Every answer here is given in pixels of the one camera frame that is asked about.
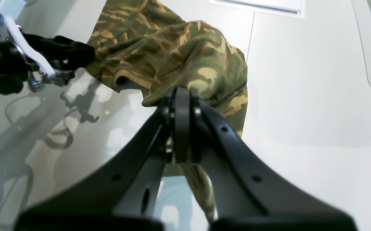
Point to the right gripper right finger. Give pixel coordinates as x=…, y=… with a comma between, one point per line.
x=249, y=195

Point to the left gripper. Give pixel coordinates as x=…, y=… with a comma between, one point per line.
x=16, y=68

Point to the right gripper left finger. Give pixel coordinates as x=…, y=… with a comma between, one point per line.
x=121, y=195

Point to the camouflage t-shirt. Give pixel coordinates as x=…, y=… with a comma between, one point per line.
x=149, y=44

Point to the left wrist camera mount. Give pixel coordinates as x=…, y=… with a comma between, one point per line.
x=9, y=13

